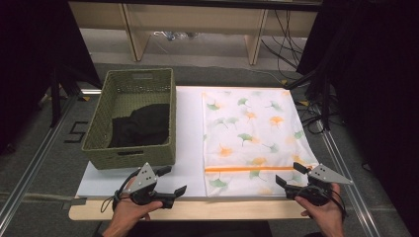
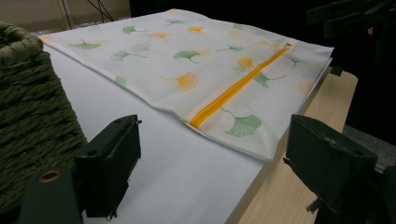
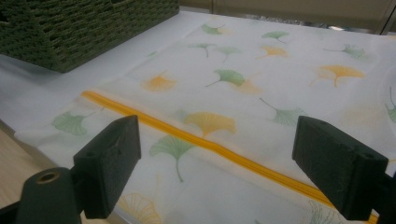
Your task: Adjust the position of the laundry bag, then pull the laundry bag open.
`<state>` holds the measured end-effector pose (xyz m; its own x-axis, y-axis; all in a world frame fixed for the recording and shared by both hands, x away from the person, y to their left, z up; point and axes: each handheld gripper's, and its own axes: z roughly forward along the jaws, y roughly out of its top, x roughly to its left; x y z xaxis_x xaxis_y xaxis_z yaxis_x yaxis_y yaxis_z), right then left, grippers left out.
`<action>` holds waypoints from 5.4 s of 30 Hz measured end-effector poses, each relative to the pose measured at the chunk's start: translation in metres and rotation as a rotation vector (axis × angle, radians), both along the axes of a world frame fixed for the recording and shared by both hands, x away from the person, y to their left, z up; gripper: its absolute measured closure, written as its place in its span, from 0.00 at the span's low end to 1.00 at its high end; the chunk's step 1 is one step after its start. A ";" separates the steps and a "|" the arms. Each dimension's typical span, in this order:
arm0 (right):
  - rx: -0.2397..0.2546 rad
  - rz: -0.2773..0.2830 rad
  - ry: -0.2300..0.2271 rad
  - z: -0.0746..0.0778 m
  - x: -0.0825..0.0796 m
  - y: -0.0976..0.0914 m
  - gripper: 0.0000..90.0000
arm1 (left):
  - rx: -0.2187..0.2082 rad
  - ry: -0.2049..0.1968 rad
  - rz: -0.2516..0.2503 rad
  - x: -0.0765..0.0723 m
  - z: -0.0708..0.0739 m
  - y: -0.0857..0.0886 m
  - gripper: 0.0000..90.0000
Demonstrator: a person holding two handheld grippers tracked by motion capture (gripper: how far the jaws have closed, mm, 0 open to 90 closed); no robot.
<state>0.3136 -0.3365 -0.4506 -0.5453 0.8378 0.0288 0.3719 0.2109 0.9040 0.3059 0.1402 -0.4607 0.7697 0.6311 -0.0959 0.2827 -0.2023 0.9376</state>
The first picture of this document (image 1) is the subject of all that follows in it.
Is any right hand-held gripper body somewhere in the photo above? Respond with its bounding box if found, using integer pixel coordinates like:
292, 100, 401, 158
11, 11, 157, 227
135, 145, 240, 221
293, 163, 354, 206

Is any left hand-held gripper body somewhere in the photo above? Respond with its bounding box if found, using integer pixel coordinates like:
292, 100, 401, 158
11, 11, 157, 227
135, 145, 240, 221
125, 162, 163, 207

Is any black garment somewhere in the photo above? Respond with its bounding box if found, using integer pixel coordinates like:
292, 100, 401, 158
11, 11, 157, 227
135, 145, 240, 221
108, 103, 171, 148

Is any leaf print mesh laundry bag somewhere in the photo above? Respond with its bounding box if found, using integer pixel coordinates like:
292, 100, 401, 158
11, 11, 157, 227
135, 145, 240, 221
201, 89, 320, 198

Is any green woven basket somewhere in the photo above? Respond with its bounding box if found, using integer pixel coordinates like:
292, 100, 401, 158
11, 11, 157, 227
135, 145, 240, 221
81, 67, 177, 171

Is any person's left hand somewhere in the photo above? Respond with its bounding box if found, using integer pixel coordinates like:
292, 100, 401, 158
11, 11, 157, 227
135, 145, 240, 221
111, 177, 164, 231

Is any person's right hand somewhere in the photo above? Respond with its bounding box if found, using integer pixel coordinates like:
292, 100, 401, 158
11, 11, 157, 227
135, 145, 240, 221
294, 182, 346, 237

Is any white table board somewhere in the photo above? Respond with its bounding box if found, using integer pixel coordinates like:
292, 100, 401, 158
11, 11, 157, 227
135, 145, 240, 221
76, 86, 327, 200

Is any black curtain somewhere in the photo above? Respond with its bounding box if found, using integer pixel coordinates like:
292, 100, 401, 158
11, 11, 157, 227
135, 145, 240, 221
0, 0, 103, 156
285, 0, 419, 237

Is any black metal stand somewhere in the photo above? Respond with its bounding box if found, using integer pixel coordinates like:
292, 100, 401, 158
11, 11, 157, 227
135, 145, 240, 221
48, 63, 83, 128

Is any clear plastic wrap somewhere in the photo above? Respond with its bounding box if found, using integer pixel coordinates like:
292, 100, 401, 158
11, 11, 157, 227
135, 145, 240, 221
152, 31, 200, 41

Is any light wooden shelf unit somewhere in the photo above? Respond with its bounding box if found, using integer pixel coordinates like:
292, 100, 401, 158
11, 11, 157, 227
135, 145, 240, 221
68, 0, 320, 66

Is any left hand-held gripper black cable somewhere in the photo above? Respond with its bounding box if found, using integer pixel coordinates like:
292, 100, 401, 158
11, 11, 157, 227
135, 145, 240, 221
100, 168, 142, 213

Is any hand-held gripper black cable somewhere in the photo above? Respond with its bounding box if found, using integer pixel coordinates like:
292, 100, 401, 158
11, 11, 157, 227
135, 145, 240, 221
100, 168, 142, 213
324, 189, 348, 220

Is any metal floor rail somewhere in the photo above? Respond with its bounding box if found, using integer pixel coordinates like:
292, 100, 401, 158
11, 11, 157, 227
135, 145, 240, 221
0, 95, 80, 228
314, 119, 383, 237

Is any right hand-held gripper black cable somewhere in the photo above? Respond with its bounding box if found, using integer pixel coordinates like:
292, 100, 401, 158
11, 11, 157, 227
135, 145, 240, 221
324, 189, 348, 220

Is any bundle of black floor cables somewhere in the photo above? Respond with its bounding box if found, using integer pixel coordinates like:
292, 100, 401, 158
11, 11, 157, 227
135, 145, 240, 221
260, 9, 345, 136

